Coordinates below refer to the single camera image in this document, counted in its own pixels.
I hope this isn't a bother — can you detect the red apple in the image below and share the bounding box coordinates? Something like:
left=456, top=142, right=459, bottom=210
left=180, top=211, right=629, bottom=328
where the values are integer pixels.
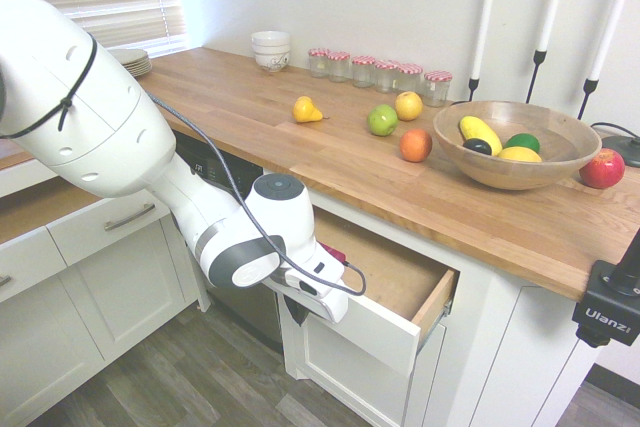
left=578, top=147, right=627, bottom=191

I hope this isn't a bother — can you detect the yellow lemon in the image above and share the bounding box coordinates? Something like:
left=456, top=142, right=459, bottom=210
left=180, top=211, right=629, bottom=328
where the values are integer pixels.
left=497, top=145, right=544, bottom=164

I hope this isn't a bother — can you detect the orange fruit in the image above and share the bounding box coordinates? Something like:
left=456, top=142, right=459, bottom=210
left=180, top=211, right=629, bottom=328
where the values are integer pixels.
left=398, top=127, right=434, bottom=164

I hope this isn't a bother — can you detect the stack of white plates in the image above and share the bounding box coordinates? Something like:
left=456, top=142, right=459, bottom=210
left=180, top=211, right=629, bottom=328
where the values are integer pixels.
left=106, top=47, right=153, bottom=79

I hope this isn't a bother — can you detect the white drawer with wooden interior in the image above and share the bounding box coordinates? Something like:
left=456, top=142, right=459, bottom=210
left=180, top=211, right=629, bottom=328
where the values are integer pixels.
left=261, top=206, right=460, bottom=380

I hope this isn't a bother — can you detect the yellow pear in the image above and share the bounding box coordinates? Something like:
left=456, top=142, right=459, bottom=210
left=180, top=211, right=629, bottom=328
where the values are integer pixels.
left=292, top=95, right=326, bottom=124

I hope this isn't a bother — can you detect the black zip tie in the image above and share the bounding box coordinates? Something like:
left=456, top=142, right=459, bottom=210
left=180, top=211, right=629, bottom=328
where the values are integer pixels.
left=0, top=33, right=99, bottom=141

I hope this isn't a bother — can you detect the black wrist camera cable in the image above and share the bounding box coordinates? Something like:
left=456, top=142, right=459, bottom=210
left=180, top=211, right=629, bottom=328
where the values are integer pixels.
left=143, top=90, right=368, bottom=298

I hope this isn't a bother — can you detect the green lime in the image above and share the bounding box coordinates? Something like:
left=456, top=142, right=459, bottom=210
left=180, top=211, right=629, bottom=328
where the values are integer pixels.
left=503, top=132, right=542, bottom=155

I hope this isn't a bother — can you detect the white shaker cabinet unit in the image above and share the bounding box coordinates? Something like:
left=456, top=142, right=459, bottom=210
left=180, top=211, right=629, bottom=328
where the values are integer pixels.
left=0, top=159, right=214, bottom=427

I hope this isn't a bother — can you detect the yellow banana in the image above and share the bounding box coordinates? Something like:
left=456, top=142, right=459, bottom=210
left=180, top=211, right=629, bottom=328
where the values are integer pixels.
left=458, top=115, right=504, bottom=158

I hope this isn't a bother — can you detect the white kitchen cabinet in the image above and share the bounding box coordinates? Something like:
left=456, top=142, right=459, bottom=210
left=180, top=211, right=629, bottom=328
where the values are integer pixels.
left=273, top=185, right=604, bottom=427

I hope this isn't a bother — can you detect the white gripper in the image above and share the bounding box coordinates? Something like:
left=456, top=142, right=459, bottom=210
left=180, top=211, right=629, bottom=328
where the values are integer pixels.
left=271, top=258, right=350, bottom=330

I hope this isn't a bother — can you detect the black dishwasher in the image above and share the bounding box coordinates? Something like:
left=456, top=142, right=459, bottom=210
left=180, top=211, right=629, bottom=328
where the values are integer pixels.
left=171, top=130, right=284, bottom=354

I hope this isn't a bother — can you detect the black Ulanzi camera clamp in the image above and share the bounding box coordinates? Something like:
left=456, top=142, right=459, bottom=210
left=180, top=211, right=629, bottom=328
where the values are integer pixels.
left=570, top=228, right=640, bottom=349

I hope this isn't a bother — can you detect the dark lamp base with cable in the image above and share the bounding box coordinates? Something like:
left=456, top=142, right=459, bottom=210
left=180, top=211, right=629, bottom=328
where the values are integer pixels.
left=589, top=121, right=640, bottom=169

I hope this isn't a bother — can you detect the black avocado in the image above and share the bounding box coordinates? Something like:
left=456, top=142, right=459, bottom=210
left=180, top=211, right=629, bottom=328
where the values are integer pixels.
left=461, top=137, right=494, bottom=156

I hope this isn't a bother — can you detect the tall white candle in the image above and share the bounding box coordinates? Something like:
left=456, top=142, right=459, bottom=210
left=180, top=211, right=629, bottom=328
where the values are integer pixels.
left=471, top=0, right=502, bottom=81
left=535, top=0, right=575, bottom=53
left=586, top=0, right=640, bottom=81

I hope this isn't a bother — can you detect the stack of white bowls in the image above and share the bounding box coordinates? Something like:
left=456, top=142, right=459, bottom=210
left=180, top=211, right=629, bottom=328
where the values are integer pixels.
left=250, top=30, right=292, bottom=74

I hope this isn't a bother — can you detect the green apple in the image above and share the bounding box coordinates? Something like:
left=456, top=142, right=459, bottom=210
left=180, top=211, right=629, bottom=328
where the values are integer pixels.
left=366, top=103, right=400, bottom=138

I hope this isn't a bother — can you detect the yellow apple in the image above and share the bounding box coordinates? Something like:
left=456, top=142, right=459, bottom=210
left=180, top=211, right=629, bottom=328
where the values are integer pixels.
left=394, top=90, right=425, bottom=122

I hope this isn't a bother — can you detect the glass jar red checkered lid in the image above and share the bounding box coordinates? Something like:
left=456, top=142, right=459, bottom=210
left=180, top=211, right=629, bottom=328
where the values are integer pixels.
left=327, top=50, right=352, bottom=84
left=423, top=70, right=454, bottom=109
left=374, top=59, right=400, bottom=95
left=350, top=54, right=377, bottom=89
left=396, top=62, right=424, bottom=97
left=307, top=47, right=331, bottom=80

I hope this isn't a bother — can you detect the large wooden bowl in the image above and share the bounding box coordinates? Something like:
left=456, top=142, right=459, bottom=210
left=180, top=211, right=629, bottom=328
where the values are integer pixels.
left=431, top=100, right=603, bottom=192

